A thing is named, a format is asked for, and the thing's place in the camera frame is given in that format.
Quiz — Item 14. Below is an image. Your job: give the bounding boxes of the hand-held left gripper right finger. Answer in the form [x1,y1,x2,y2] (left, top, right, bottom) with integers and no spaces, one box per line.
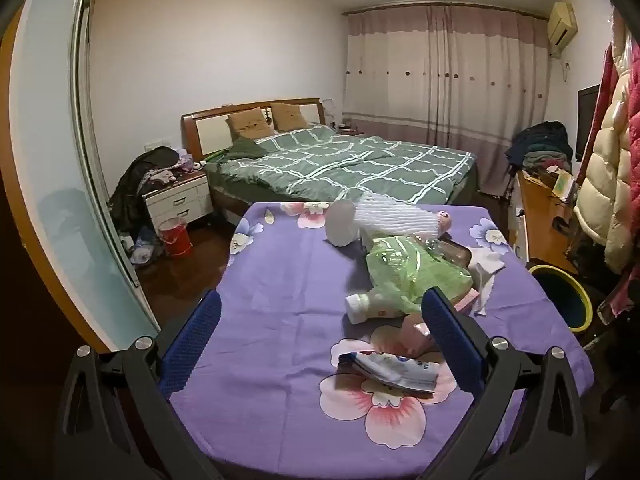
[420,287,586,480]

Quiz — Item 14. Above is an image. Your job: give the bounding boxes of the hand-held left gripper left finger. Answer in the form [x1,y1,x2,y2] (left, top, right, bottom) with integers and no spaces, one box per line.
[52,287,223,480]

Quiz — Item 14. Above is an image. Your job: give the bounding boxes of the pink pouch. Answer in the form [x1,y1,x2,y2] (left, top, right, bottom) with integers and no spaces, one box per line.
[400,290,483,356]

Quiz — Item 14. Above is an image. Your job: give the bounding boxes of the blue white packet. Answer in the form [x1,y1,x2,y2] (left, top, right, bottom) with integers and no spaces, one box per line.
[336,350,441,393]

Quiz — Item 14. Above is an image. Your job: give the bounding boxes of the green plastic bag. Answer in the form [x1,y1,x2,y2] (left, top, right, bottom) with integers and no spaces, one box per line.
[364,234,473,318]

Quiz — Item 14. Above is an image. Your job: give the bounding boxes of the white tissue paper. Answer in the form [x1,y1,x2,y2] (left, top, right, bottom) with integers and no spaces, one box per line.
[467,247,508,317]

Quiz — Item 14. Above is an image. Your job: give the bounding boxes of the white plastic bottle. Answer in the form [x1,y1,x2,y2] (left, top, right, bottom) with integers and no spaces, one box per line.
[344,292,396,325]

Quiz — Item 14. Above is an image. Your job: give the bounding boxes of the blue bin with yellow rim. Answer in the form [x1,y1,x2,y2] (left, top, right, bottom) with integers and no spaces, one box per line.
[528,263,592,333]

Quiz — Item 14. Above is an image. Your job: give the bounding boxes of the translucent plastic cup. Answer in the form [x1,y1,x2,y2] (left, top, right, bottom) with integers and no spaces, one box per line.
[325,199,361,248]

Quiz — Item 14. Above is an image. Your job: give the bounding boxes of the plastic bags on floor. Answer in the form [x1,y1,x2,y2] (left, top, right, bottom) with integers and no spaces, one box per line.
[120,227,163,266]

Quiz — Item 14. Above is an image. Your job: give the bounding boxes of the red bucket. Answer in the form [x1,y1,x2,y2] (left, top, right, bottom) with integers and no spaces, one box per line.
[157,216,193,258]

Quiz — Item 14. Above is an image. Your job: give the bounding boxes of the purple floral tablecloth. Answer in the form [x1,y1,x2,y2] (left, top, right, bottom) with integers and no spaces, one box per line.
[167,201,596,480]

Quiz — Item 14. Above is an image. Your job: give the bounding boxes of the white nightstand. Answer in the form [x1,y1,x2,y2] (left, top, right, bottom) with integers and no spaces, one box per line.
[142,170,213,233]

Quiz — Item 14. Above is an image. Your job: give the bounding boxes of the wooden cabinet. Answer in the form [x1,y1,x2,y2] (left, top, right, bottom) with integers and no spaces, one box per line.
[507,170,581,276]

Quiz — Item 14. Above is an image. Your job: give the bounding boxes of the brown handbag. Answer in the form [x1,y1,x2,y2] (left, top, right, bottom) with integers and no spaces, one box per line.
[567,230,608,278]

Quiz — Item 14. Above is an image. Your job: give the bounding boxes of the pink patterned cloth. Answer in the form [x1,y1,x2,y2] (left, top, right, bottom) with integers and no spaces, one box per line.
[150,157,206,183]

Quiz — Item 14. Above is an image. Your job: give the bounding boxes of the dark clothes pile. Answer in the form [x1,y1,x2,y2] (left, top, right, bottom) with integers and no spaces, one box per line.
[107,146,181,233]

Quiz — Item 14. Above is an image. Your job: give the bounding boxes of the green box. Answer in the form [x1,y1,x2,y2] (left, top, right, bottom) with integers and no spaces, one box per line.
[552,170,576,198]

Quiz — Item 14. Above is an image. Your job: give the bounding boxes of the dark green cloth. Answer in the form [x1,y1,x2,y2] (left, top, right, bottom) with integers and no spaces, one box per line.
[227,135,268,161]

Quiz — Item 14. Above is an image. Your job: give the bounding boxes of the green checked duvet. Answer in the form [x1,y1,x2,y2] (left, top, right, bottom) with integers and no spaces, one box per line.
[217,125,477,204]

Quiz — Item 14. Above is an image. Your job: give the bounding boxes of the glass sliding wardrobe door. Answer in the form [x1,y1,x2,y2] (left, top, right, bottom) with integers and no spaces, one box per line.
[7,0,153,353]

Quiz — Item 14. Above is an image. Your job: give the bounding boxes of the pile of folded clothes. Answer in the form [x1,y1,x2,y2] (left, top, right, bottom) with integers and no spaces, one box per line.
[505,121,573,178]

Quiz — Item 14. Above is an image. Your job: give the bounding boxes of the wooden bed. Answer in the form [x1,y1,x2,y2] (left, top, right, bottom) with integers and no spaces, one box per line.
[180,97,481,226]

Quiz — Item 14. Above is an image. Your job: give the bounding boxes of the brown pillow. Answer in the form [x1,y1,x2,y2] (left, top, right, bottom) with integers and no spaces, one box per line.
[226,107,276,141]
[270,102,310,132]

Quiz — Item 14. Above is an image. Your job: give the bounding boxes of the cream puffer jacket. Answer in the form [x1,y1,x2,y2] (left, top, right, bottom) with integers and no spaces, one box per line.
[572,67,636,276]

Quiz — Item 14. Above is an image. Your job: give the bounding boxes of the pink beige curtain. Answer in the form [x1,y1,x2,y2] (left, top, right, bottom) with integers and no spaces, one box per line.
[342,4,551,196]

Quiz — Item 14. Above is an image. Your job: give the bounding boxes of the black television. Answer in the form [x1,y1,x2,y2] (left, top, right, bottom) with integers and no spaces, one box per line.
[575,84,601,163]

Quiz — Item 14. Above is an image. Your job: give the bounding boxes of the red quilted jacket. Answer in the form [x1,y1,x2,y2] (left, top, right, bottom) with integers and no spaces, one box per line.
[585,7,640,311]

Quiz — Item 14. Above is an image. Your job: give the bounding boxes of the cream air conditioner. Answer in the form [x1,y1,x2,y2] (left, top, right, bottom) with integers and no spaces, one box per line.
[546,1,578,58]

